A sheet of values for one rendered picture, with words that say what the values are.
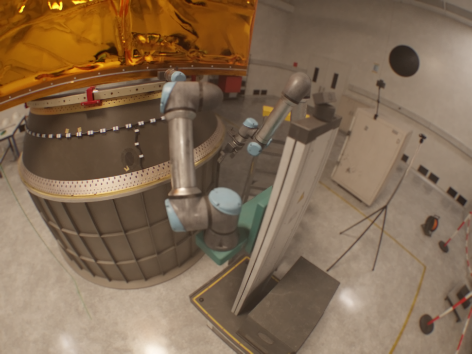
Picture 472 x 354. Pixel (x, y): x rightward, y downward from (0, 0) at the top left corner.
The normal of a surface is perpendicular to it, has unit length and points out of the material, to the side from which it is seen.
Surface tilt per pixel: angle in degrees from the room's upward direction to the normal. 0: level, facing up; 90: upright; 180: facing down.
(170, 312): 0
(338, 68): 90
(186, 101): 55
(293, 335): 0
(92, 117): 62
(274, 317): 0
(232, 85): 90
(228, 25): 88
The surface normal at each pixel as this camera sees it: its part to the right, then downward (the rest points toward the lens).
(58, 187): 0.16, -0.19
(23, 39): 0.54, 0.47
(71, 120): 0.24, 0.14
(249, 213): 0.13, -0.81
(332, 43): -0.81, 0.25
